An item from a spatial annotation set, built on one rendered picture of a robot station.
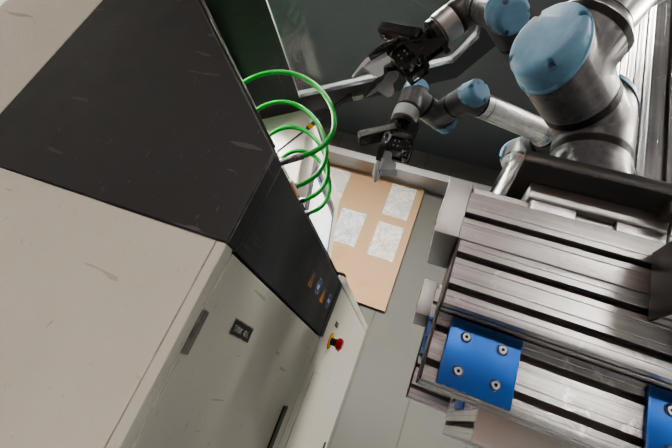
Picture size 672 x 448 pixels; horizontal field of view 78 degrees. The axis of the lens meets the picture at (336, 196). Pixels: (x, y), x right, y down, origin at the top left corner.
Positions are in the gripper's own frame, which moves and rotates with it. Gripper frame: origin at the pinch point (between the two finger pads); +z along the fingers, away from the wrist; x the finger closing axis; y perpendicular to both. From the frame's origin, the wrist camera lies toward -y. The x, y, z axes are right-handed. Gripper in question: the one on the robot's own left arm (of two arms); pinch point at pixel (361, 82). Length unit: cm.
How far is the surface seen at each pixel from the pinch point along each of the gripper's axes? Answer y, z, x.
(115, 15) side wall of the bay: -29, 34, -33
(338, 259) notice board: -58, 86, 215
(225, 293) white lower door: 39, 35, -27
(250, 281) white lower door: 37, 34, -21
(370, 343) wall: 8, 95, 217
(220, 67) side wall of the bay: 1.3, 19.7, -28.7
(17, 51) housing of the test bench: -31, 55, -40
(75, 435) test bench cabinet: 49, 53, -39
